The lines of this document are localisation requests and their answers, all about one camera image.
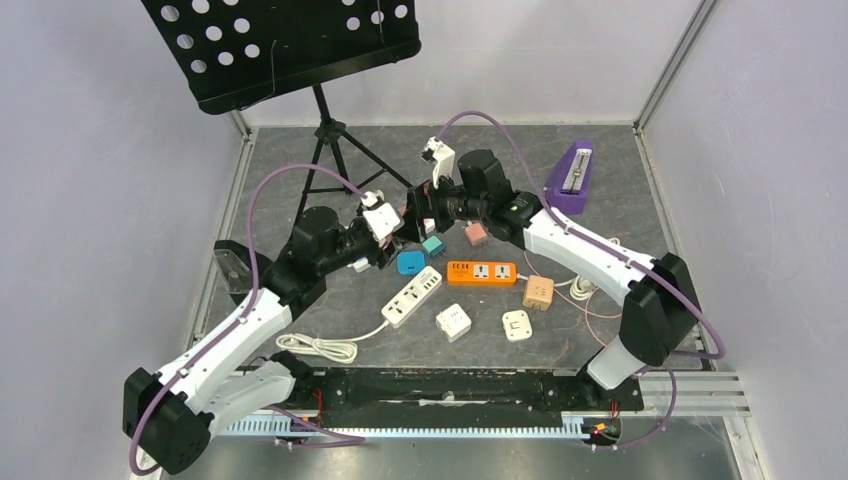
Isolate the black perforated music stand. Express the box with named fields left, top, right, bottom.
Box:
left=143, top=0, right=422, bottom=187

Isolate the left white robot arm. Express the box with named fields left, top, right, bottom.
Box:
left=122, top=203, right=404, bottom=476

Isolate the purple metronome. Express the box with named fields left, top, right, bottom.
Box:
left=543, top=139, right=594, bottom=216

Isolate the white bundled cord right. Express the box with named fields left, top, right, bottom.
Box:
left=553, top=237, right=623, bottom=303

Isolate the white cube socket adapter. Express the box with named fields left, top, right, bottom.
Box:
left=436, top=303, right=472, bottom=343

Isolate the white power strip with USB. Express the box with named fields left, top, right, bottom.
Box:
left=381, top=266, right=443, bottom=329

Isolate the white coiled power cord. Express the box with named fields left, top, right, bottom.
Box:
left=274, top=320, right=392, bottom=365

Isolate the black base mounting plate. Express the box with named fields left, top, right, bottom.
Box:
left=283, top=367, right=644, bottom=428

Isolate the flat white plug adapter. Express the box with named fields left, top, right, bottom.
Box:
left=502, top=310, right=533, bottom=343

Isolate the orange power strip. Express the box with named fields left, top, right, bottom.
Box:
left=447, top=261, right=517, bottom=288

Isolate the small pink charger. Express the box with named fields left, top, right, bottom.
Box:
left=463, top=222, right=488, bottom=246

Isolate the beige cube socket adapter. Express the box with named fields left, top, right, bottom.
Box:
left=522, top=275, right=555, bottom=311

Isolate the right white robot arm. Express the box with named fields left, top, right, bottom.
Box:
left=403, top=141, right=702, bottom=408

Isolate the aluminium rail frame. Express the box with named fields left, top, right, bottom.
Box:
left=158, top=0, right=753, bottom=439

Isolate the blue plug adapter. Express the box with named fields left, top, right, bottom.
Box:
left=396, top=251, right=427, bottom=276

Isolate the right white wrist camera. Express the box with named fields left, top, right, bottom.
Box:
left=421, top=136, right=456, bottom=189

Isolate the teal charger cube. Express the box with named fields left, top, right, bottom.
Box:
left=421, top=235, right=446, bottom=258

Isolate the clear plastic tray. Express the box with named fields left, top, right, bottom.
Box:
left=213, top=240, right=254, bottom=295

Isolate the thin pink charger cable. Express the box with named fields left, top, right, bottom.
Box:
left=523, top=251, right=624, bottom=347

